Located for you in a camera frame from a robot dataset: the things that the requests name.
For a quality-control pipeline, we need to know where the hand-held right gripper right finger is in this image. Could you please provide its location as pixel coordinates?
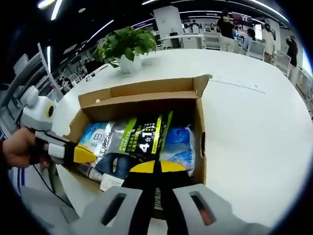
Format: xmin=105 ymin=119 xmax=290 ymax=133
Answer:
xmin=157 ymin=160 xmax=272 ymax=235

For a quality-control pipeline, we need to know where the brown cardboard shoe box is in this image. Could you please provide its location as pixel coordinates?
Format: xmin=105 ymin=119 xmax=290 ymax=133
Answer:
xmin=62 ymin=74 xmax=211 ymax=220

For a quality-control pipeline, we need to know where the black green soft pouch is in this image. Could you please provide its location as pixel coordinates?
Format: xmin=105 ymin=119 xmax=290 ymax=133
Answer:
xmin=94 ymin=111 xmax=174 ymax=212

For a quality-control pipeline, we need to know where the blue white wipes packet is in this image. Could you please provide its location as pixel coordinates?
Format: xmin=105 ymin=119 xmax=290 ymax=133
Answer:
xmin=79 ymin=122 xmax=113 ymax=154

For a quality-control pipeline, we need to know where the blue clear soft packet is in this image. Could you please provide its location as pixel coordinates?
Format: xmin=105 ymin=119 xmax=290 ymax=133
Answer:
xmin=158 ymin=124 xmax=196 ymax=176

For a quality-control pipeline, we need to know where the person's left hand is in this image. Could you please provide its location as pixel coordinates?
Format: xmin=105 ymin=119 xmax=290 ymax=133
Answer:
xmin=2 ymin=126 xmax=54 ymax=170

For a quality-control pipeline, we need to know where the white office chair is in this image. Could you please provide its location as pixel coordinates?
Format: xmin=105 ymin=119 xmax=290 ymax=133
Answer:
xmin=246 ymin=40 xmax=267 ymax=61
xmin=276 ymin=52 xmax=292 ymax=76

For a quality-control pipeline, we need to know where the wall display screen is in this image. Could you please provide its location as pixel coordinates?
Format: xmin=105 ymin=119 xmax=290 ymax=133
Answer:
xmin=231 ymin=12 xmax=255 ymax=25

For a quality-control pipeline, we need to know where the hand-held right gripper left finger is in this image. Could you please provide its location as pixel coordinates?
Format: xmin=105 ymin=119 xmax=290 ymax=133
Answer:
xmin=64 ymin=160 xmax=157 ymax=235

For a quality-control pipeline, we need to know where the white plant pot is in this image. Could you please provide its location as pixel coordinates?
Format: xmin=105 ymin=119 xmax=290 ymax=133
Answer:
xmin=119 ymin=54 xmax=142 ymax=74

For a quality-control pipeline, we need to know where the green leafy plant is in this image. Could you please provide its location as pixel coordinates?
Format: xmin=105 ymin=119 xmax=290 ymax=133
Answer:
xmin=92 ymin=26 xmax=157 ymax=68

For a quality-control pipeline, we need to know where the white soft tube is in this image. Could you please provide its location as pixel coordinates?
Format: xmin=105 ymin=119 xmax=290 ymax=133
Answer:
xmin=82 ymin=165 xmax=126 ymax=192

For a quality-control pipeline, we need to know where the grey metal shelf rack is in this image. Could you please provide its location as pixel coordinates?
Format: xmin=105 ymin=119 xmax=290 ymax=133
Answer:
xmin=4 ymin=43 xmax=53 ymax=108

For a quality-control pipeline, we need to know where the black cable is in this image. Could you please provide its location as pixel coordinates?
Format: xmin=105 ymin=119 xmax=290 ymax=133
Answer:
xmin=31 ymin=163 xmax=75 ymax=210

